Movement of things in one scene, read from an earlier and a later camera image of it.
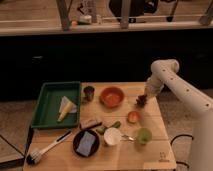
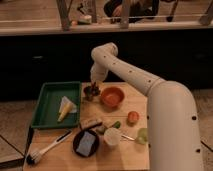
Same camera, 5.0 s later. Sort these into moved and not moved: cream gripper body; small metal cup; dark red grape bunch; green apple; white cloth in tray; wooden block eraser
Moved: cream gripper body; dark red grape bunch
Not moved: wooden block eraser; small metal cup; green apple; white cloth in tray
